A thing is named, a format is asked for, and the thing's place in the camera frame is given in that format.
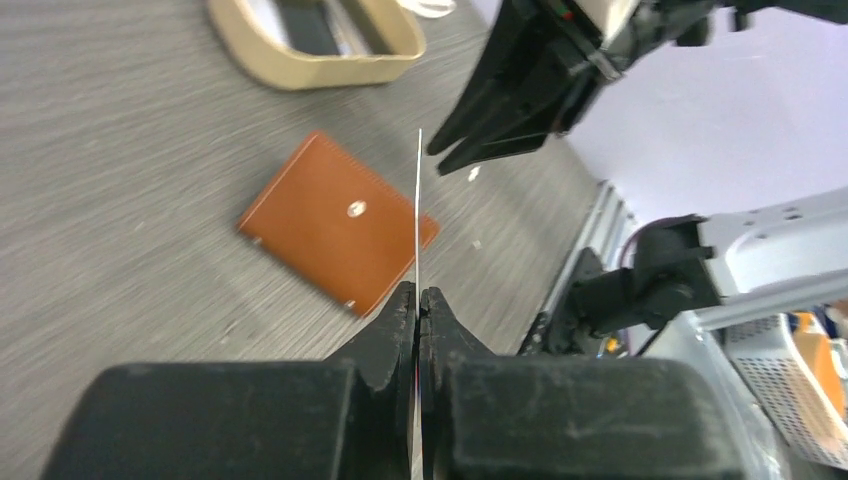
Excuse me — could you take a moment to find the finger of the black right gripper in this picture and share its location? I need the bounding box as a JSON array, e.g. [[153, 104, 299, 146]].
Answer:
[[437, 134, 548, 176], [426, 66, 550, 156]]

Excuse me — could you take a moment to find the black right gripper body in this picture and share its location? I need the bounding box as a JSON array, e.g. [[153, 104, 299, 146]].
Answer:
[[475, 1, 663, 135]]

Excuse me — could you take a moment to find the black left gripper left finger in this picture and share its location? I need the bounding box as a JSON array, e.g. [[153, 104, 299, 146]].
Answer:
[[43, 282, 416, 479]]

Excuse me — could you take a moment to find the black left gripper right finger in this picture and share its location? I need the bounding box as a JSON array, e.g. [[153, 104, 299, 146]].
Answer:
[[419, 287, 748, 479]]

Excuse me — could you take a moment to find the white card black stripe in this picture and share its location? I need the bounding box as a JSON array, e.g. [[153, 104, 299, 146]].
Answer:
[[413, 127, 424, 479], [248, 0, 373, 57]]

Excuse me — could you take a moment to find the orange leather card holder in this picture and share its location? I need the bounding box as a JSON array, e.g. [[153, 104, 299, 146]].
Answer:
[[238, 131, 440, 317]]

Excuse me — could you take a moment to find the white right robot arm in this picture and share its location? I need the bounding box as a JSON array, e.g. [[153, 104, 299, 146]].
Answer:
[[426, 1, 847, 356]]

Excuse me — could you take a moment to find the beige oval tray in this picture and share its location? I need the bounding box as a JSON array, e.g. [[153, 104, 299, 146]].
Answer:
[[207, 0, 426, 91]]

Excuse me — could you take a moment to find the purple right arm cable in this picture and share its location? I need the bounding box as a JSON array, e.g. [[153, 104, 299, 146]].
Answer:
[[616, 215, 704, 266]]

